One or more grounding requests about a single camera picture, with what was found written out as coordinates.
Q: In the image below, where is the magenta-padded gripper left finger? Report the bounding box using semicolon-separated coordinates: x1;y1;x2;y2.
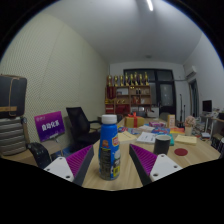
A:
43;144;96;187

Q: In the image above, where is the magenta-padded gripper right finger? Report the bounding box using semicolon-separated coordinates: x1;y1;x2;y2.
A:
128;143;183;187

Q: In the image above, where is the blue drink bottle white cap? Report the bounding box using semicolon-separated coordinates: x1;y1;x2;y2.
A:
98;114;122;182

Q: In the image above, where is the black cup white inside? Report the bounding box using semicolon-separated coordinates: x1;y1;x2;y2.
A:
153;134;172;156

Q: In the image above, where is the flat round red coaster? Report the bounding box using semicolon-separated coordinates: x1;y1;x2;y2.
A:
173;147;190;157

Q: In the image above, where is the black curved chair armrest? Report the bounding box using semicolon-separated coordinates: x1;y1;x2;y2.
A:
26;142;53;170

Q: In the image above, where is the white printed paper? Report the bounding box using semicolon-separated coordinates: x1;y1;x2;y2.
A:
136;131;158;145

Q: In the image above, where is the yellow envelope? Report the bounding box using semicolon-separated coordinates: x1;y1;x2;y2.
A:
174;134;198;146

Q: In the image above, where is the orange red book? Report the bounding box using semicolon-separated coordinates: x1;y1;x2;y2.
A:
169;127;186;135

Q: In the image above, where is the pink patterned box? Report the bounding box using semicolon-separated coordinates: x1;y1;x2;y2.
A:
148;120;167;129

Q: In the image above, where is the purple sign board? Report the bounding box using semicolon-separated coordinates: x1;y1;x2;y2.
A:
33;110;66;143

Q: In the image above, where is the small upright card box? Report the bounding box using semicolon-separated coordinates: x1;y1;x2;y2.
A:
166;114;177;129

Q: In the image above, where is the pale yellow notebook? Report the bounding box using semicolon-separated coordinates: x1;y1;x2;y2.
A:
118;130;138;145

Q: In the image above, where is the black office chair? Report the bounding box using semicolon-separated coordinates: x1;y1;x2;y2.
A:
65;106;102;148

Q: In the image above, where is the blue printed magazine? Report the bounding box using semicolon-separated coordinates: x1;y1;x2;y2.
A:
117;126;135;134

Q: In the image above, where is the yellow gift box red ribbon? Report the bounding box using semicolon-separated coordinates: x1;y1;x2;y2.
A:
124;112;146;129

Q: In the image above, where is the grey ribbed suitcase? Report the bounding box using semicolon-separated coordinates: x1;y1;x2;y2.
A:
0;116;28;157

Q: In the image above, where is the black microphone stand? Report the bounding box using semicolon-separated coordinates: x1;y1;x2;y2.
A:
178;93;187;128

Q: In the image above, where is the white-legged side desk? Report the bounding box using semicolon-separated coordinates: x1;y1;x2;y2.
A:
199;112;224;136

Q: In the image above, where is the computer monitor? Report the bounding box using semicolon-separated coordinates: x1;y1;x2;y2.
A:
202;99;214;114

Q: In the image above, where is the dark glass door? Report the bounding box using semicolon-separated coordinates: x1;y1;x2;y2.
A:
123;68;176;116

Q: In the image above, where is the wooden shelf unit with trophies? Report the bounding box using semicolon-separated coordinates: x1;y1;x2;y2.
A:
104;71;152;116

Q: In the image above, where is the ceiling tube light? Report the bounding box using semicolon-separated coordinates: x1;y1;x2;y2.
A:
145;0;155;12

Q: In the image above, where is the black case with strap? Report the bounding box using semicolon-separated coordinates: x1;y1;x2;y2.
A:
0;74;28;120

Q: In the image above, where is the white wall air conditioner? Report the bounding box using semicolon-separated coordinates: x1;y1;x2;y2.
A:
184;65;199;80

